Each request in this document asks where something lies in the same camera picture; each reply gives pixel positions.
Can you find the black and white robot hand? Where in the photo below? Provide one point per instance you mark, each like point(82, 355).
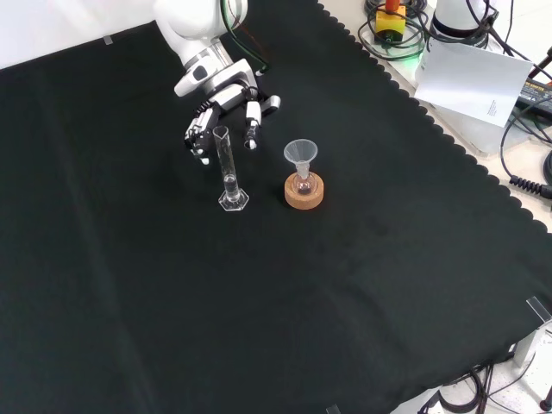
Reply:
point(215, 82)

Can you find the clear glass graduated cylinder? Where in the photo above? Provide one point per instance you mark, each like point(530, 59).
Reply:
point(230, 181)

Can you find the clear plastic funnel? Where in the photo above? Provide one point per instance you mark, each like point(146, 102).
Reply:
point(300, 152)

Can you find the small round-bottom glass flask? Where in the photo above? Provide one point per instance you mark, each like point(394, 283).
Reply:
point(304, 185)

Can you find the yellow stop button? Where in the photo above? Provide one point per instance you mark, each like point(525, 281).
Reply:
point(390, 23)

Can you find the black table cloth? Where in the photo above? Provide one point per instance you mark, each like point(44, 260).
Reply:
point(215, 280)

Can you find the pale board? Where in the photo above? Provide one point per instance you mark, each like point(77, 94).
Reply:
point(470, 82)

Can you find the black power adapter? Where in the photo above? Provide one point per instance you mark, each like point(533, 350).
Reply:
point(537, 92)

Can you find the metal table bracket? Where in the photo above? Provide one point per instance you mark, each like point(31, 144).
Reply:
point(532, 332)

